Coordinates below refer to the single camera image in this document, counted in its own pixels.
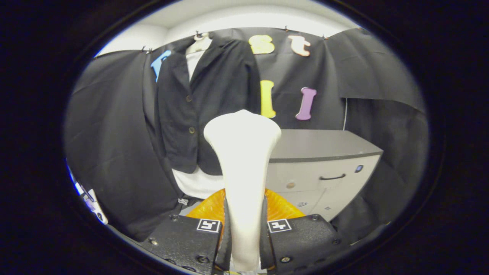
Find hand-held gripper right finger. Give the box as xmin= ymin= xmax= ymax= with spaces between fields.
xmin=260 ymin=188 xmax=350 ymax=273

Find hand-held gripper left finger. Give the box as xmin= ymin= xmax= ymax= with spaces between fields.
xmin=141 ymin=188 xmax=234 ymax=275

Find white shirt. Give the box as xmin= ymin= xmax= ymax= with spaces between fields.
xmin=172 ymin=49 xmax=226 ymax=200

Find white garment steamer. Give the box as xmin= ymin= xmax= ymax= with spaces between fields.
xmin=203 ymin=109 xmax=282 ymax=272

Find black suit jacket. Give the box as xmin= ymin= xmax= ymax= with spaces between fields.
xmin=155 ymin=36 xmax=262 ymax=176

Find grey cabinet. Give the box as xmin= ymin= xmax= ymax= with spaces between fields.
xmin=266 ymin=129 xmax=384 ymax=222

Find black backdrop cloth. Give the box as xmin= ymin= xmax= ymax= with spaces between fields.
xmin=64 ymin=27 xmax=429 ymax=243

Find cream mannequin hanger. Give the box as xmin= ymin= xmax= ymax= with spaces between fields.
xmin=186 ymin=32 xmax=212 ymax=54

